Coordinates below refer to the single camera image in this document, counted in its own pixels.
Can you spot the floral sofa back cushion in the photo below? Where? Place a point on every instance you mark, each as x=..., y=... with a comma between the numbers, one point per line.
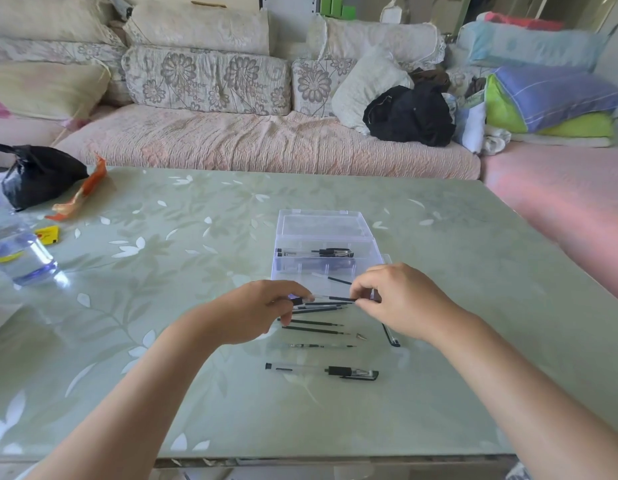
x=461, y=79
x=206, y=80
x=73, y=49
x=314, y=85

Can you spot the light blue bolster pillow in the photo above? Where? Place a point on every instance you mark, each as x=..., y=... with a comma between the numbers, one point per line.
x=531, y=45

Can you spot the green bottle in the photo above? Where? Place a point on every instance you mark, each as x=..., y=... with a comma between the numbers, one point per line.
x=325, y=4
x=337, y=4

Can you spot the white paper bag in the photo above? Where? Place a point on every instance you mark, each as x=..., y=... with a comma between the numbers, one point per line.
x=1, y=319

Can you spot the person's left forearm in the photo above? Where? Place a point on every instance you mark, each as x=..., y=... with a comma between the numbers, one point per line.
x=124, y=409

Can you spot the pale yellow pillow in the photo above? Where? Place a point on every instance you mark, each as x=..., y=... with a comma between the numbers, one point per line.
x=46, y=90

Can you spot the cream sofa bolster cushion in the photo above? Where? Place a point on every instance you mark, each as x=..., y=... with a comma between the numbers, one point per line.
x=376, y=42
x=196, y=28
x=46, y=17

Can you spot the black pen cap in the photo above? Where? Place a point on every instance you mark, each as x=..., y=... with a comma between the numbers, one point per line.
x=391, y=338

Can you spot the brown garment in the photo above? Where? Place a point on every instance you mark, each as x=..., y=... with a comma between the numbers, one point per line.
x=430, y=78

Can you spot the white textured pillow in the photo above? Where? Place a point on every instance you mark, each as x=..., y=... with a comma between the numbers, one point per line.
x=364, y=88

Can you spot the clear plastic storage box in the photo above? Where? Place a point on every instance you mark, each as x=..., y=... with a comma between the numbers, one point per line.
x=321, y=223

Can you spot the black clothing bundle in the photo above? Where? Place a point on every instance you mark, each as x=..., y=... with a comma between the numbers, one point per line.
x=410, y=117

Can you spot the pale pink sofa seat cover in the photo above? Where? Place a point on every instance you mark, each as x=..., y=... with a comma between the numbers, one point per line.
x=21, y=134

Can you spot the brown wooden stick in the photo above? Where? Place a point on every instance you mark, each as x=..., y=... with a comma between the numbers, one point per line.
x=209, y=3

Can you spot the person's right hand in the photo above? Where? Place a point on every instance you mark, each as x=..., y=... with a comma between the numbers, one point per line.
x=414, y=304

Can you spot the person's left hand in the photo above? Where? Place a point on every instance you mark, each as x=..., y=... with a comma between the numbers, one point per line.
x=249, y=314

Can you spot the yellow tag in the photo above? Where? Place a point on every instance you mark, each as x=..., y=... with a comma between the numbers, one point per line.
x=47, y=235

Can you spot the white towel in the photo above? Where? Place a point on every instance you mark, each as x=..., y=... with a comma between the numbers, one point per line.
x=496, y=142

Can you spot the clear water bottle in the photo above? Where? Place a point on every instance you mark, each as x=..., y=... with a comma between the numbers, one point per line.
x=21, y=257

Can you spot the black plastic bag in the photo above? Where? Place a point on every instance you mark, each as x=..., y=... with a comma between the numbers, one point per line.
x=41, y=177

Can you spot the grey table frame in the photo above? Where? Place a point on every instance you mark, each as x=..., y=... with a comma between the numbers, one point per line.
x=339, y=468

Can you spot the white cabinet with black frame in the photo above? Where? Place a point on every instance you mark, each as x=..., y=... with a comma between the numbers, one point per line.
x=289, y=17

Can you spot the white and blue cloth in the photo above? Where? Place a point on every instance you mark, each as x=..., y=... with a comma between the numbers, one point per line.
x=470, y=128

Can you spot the orange snack wrapper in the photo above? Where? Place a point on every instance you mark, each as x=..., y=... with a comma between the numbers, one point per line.
x=92, y=182

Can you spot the pink quilted sofa seat cover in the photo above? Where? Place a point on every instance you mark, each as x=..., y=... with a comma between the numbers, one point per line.
x=264, y=143

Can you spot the salmon pink sofa seat cover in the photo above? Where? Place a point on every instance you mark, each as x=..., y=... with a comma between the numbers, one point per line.
x=559, y=189

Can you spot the white tissue pack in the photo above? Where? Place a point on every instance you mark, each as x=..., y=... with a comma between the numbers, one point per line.
x=391, y=13

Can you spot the person's right forearm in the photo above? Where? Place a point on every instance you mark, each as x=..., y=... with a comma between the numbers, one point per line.
x=534, y=394

